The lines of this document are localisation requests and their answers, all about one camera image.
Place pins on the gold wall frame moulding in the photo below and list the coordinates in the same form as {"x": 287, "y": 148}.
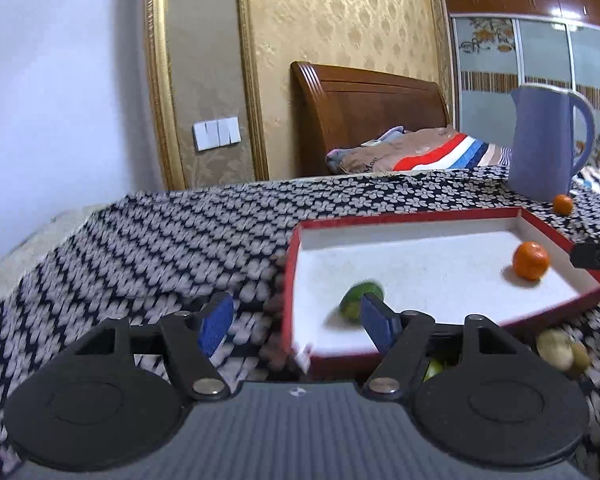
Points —
{"x": 201, "y": 65}

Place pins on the floral navy tablecloth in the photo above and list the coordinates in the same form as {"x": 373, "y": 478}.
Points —
{"x": 139, "y": 257}

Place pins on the small orange by pitcher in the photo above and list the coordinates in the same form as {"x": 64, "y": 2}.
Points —
{"x": 563, "y": 205}

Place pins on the red shallow box tray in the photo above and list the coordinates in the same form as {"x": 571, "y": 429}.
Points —
{"x": 447, "y": 264}

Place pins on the yellow longan fruit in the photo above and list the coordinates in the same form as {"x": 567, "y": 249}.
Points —
{"x": 554, "y": 347}

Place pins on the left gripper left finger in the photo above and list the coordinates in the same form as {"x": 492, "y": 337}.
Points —
{"x": 190, "y": 338}

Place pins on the large orange mandarin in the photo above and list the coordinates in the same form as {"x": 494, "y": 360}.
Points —
{"x": 530, "y": 261}

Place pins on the brown longan fruit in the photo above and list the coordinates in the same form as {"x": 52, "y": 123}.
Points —
{"x": 581, "y": 359}

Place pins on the green pepper piece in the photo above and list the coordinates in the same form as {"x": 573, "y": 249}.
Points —
{"x": 350, "y": 305}

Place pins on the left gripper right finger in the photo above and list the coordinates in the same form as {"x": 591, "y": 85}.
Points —
{"x": 402, "y": 340}

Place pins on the striped bed quilt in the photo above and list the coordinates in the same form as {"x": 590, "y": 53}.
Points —
{"x": 438, "y": 148}

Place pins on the white wall switch panel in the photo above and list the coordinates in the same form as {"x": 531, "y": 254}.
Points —
{"x": 216, "y": 133}

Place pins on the wooden bed headboard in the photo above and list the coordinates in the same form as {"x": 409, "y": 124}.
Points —
{"x": 342, "y": 107}

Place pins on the blue ceramic pitcher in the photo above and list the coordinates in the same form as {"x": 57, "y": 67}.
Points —
{"x": 543, "y": 162}

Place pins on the green tomato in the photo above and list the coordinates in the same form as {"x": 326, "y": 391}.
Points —
{"x": 434, "y": 368}

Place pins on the sliding wardrobe doors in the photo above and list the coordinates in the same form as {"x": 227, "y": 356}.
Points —
{"x": 494, "y": 54}

